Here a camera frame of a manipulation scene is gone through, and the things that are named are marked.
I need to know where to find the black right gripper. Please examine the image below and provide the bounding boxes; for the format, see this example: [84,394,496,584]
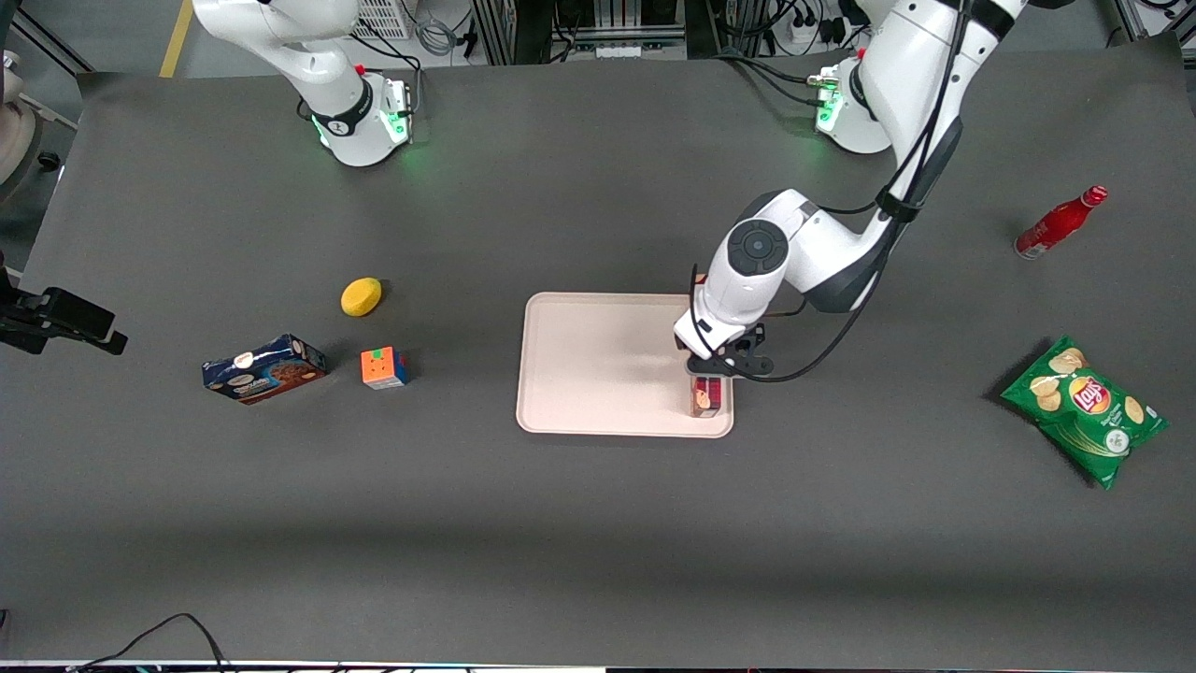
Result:
[0,269,130,357]

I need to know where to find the beige plastic tray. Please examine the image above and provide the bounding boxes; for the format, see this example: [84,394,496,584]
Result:
[516,292,735,439]

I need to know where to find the blue cookie box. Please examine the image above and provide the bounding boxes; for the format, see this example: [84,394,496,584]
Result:
[201,334,329,406]

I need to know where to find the beige rounded floor object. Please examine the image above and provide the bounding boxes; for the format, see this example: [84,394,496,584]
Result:
[0,51,45,185]

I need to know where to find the yellow lemon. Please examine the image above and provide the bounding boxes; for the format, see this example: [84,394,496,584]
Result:
[340,277,383,319]

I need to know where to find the colourful puzzle cube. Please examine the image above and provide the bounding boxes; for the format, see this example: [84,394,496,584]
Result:
[360,346,410,391]

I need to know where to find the yellow floor tape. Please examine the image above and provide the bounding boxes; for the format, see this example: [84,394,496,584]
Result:
[159,0,194,79]

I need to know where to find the green Lay's chips bag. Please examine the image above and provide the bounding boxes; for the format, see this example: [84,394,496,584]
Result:
[1000,335,1171,491]

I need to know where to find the red bottle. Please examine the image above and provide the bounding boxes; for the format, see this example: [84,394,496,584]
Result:
[1015,185,1110,261]

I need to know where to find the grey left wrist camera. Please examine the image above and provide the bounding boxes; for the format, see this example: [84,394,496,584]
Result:
[674,311,739,362]

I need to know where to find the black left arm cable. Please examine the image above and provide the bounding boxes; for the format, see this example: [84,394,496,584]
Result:
[690,0,973,384]

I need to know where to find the thin black table cable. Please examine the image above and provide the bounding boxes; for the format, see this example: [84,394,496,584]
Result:
[70,612,235,673]

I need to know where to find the black base cable bundle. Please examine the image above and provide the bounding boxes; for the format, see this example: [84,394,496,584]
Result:
[715,51,842,108]

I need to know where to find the aluminium frame post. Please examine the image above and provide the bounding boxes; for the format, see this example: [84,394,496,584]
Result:
[472,0,517,66]

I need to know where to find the grey coiled cable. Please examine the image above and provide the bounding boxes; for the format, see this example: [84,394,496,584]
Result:
[414,0,461,59]

